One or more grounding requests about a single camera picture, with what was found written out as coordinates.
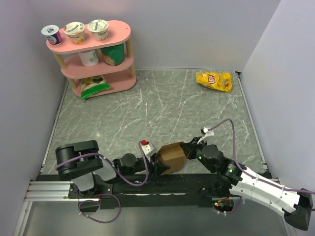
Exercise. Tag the white Chobani yogurt cup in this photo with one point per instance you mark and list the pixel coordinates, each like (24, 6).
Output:
(98, 29)

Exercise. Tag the green white snack bag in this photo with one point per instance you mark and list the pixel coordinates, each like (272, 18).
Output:
(93, 85)

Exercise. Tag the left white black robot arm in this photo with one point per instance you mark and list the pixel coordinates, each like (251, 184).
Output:
(81, 162)

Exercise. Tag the green can on middle shelf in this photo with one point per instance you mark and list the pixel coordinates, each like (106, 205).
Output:
(113, 55)

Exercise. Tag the electronics board with LEDs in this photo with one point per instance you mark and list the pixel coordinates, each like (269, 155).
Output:
(223, 206)

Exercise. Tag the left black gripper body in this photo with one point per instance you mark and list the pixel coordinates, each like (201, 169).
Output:
(151, 168)

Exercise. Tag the pink three-tier shelf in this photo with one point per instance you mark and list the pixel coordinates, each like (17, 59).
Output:
(120, 77)

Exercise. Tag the yellow Lays chips bag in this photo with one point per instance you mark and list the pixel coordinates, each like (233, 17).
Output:
(220, 81)

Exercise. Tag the brown cardboard box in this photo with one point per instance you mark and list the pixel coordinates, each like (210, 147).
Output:
(171, 155)

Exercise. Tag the peach Chobani yogurt cup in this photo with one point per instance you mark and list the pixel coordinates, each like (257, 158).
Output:
(75, 32)

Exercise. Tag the white cup on middle shelf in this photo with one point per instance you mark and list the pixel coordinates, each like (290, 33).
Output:
(89, 58)

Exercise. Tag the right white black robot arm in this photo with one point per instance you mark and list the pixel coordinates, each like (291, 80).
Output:
(295, 206)

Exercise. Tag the blue white yogurt cup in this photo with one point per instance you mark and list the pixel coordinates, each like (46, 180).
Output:
(52, 34)

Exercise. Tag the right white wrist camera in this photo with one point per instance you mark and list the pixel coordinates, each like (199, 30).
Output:
(206, 133)

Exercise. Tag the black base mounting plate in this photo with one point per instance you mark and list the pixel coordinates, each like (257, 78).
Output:
(200, 190)

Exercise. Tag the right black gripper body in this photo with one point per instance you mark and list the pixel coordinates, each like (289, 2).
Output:
(195, 148)

